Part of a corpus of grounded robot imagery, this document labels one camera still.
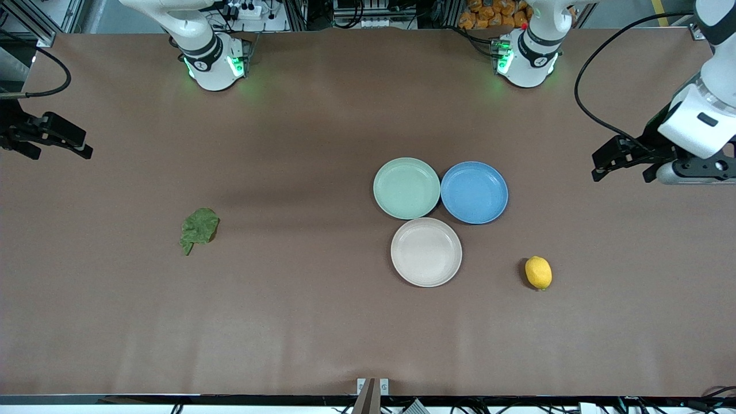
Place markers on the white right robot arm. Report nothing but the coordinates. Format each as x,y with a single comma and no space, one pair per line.
207,63

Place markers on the light green plate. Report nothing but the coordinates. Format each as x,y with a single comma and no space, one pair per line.
406,188

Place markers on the green lettuce leaf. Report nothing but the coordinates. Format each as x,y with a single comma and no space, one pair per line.
199,228

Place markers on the aluminium frame profile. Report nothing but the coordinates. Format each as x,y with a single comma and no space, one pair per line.
34,26
698,31

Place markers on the blue plate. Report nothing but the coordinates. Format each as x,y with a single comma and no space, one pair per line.
474,192

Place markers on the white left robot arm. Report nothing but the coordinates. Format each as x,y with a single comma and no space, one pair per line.
532,57

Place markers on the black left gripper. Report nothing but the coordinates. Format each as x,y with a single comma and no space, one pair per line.
654,146

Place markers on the yellow lemon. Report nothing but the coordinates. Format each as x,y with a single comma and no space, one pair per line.
538,272

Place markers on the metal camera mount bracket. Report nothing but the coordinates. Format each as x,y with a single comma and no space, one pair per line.
371,388

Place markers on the white power strip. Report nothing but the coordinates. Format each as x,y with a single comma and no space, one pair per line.
244,10

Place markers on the orange snack packs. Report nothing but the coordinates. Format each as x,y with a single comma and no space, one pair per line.
489,14

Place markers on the beige plate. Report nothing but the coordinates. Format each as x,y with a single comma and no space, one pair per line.
426,252

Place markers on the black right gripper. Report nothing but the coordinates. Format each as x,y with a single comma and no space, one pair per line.
12,129

